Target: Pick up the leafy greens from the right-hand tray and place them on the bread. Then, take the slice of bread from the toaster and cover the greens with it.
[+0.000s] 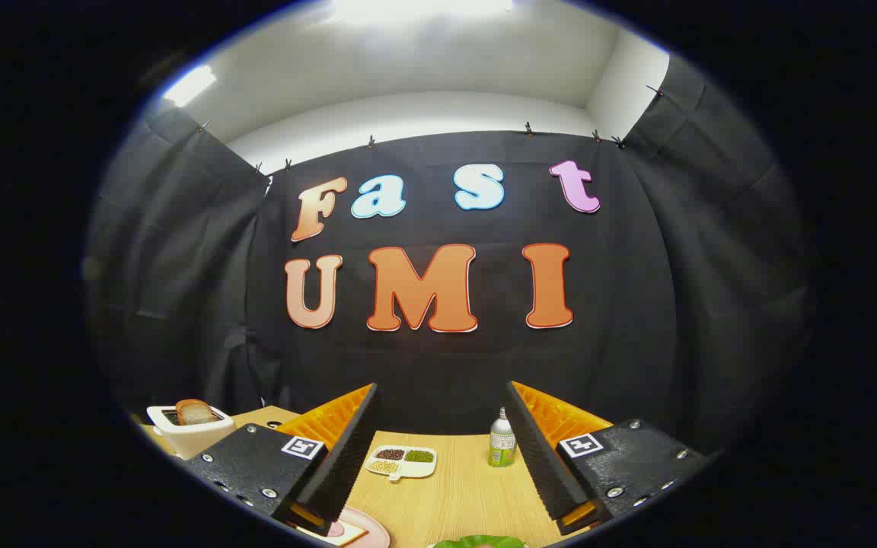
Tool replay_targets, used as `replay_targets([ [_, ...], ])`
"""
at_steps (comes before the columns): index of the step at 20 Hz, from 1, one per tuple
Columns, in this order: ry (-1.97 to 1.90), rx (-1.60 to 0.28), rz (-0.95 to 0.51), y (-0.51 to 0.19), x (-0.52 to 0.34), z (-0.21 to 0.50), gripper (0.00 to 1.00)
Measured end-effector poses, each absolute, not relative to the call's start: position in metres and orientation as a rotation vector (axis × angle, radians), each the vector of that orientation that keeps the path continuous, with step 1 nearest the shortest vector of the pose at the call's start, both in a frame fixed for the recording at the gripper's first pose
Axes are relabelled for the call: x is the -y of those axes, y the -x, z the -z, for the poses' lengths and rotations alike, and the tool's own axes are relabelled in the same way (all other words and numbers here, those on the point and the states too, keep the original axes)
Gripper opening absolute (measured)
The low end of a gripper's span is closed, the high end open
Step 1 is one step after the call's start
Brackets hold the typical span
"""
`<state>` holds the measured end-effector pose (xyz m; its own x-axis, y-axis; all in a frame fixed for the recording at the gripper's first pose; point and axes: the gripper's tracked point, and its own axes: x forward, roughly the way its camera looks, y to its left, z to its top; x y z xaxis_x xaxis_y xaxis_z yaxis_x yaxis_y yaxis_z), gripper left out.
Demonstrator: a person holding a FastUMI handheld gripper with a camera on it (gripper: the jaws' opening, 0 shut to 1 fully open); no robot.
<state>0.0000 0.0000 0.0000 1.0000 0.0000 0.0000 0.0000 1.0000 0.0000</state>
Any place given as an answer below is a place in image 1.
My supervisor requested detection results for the toasted bread slice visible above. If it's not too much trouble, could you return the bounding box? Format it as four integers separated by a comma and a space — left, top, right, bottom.
175, 399, 220, 426

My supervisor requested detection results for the black backdrop cloth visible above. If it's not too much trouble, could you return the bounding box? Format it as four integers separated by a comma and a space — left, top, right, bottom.
85, 53, 820, 457

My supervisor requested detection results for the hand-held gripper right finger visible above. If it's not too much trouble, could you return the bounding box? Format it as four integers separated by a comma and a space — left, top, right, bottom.
504, 380, 715, 537

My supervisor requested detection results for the white toaster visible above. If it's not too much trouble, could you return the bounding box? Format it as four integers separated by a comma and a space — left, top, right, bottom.
146, 403, 235, 460

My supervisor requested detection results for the green lettuce leaf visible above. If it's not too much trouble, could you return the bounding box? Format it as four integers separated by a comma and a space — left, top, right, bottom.
432, 534, 528, 548

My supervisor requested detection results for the white divided dish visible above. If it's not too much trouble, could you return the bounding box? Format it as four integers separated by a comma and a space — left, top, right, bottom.
365, 444, 438, 482

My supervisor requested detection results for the ceiling light panel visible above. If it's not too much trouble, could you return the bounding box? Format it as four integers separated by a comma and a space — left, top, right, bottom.
163, 65, 217, 107
332, 0, 515, 24

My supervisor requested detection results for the pink plate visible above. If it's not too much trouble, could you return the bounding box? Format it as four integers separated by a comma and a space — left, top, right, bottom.
328, 506, 391, 548

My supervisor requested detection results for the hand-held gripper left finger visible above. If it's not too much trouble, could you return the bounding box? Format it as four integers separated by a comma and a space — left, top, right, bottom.
186, 383, 381, 536

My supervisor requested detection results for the white bread slice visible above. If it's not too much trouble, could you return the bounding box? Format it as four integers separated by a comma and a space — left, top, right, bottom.
294, 519, 369, 547

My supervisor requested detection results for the green and white bottle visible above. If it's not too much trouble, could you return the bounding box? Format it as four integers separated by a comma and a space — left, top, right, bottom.
488, 407, 517, 467

